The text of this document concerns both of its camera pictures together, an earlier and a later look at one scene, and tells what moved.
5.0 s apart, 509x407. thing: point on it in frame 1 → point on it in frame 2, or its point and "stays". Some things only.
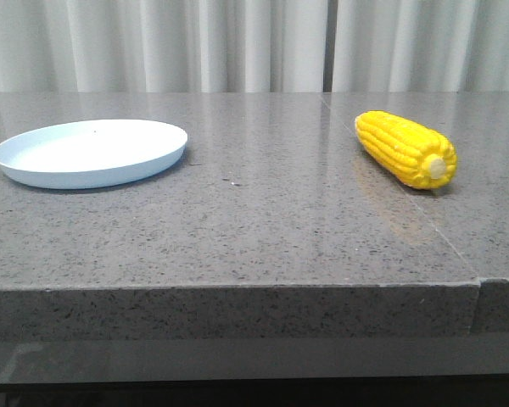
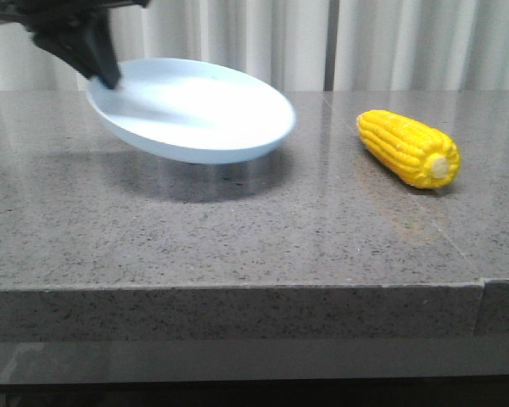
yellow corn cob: (417, 156) stays
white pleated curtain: (254, 46) stays
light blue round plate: (88, 153) → (190, 111)
